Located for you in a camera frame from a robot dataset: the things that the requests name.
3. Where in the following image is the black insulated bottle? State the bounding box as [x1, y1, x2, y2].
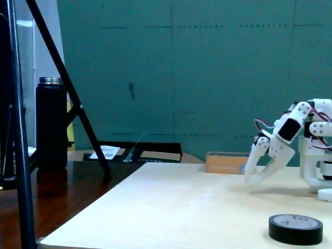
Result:
[35, 77, 69, 171]

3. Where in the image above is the black flat frame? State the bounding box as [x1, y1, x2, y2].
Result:
[82, 141, 183, 164]

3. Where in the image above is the black tape roll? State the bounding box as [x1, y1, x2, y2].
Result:
[268, 214, 324, 246]

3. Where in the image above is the black tripod stand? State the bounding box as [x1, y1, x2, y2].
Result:
[0, 0, 112, 249]

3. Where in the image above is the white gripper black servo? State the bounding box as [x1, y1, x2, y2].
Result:
[244, 110, 306, 186]

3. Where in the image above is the light wooden board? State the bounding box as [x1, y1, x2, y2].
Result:
[38, 162, 332, 249]

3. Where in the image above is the white printed paper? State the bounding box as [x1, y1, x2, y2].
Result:
[90, 145, 120, 160]

